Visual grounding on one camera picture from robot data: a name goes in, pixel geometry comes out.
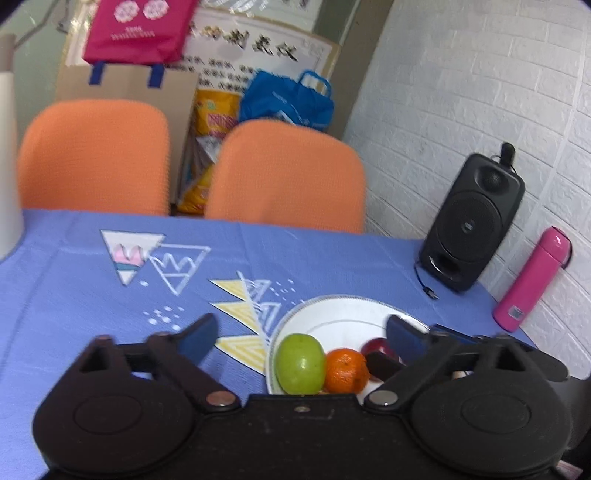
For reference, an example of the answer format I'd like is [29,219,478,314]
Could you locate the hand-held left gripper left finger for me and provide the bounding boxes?
[76,313,242,413]

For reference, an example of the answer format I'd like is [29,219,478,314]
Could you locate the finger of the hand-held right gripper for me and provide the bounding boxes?
[366,352,403,380]
[431,324,523,345]

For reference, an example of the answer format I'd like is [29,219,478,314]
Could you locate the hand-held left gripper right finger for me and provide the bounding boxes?
[364,315,537,411]

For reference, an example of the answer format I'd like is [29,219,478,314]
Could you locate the red plum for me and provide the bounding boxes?
[360,338,407,370]

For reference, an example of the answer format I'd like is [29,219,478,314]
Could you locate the white plate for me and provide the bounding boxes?
[266,294,432,397]

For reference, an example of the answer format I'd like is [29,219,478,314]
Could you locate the large green fruit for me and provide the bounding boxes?
[276,333,327,395]

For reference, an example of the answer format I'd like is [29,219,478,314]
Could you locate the bumpy tangerine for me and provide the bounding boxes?
[325,348,371,394]

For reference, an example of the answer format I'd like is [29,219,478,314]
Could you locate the pink thermos bottle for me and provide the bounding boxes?
[492,226,572,332]

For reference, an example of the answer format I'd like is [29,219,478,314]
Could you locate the black speaker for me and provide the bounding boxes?
[419,153,526,292]

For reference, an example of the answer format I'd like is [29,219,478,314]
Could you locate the blue printed tablecloth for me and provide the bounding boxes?
[0,209,539,480]

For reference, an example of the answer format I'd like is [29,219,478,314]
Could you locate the orange chair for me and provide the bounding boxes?
[17,100,171,217]
[204,120,368,234]

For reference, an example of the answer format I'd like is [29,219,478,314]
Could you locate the yellow printed sack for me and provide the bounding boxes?
[178,89,243,214]

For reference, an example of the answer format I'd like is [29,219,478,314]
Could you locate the blue plastic bag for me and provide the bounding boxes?
[239,69,334,134]

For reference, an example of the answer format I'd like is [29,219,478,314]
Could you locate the magenta tote bag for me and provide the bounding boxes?
[83,0,200,65]

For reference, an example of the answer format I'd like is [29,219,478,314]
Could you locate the black speaker cable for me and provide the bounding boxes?
[414,261,439,301]

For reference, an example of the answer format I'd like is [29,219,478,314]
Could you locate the brown paper bag blue handles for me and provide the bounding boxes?
[55,62,200,204]

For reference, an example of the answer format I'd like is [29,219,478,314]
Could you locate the wall poster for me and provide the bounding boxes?
[65,9,340,139]

